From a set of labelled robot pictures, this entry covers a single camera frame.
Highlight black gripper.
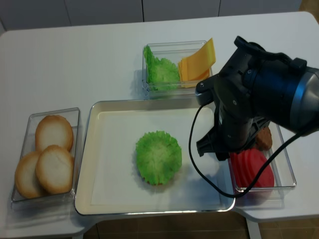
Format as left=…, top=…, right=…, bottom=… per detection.
left=196, top=36, right=272, bottom=161

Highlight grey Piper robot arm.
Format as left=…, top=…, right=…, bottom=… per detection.
left=195, top=37, right=319, bottom=161

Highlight green lettuce leaf on bun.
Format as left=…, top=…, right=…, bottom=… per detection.
left=136, top=131, right=182, bottom=186

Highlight flat yellow cheese slice stack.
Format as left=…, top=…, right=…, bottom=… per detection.
left=178, top=60, right=211, bottom=88

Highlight upright yellow cheese slice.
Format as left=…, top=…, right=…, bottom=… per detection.
left=182, top=38, right=216, bottom=79

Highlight clear lettuce and cheese box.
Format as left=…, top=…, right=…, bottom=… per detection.
left=142, top=40, right=212, bottom=99

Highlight green lettuce leaves in box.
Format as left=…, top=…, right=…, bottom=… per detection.
left=143, top=46, right=180, bottom=91

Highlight clear patty and tomato box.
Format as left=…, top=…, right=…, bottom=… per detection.
left=228, top=122, right=297, bottom=201

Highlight white metal serving tray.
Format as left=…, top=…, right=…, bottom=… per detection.
left=75, top=98, right=235, bottom=215

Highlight bun half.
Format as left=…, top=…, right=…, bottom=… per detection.
left=14, top=151, right=47, bottom=199
left=35, top=115, right=74, bottom=152
left=35, top=145, right=74, bottom=194

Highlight far bun half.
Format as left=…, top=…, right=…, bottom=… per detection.
left=35, top=115, right=74, bottom=152

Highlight clear bun box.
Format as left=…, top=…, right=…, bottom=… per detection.
left=11, top=108, right=82, bottom=210

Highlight left near bun half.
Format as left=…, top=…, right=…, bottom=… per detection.
left=14, top=151, right=47, bottom=199

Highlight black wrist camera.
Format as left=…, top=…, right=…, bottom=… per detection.
left=195, top=76, right=217, bottom=106

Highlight black camera cable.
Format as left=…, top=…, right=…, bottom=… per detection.
left=188, top=104, right=319, bottom=199

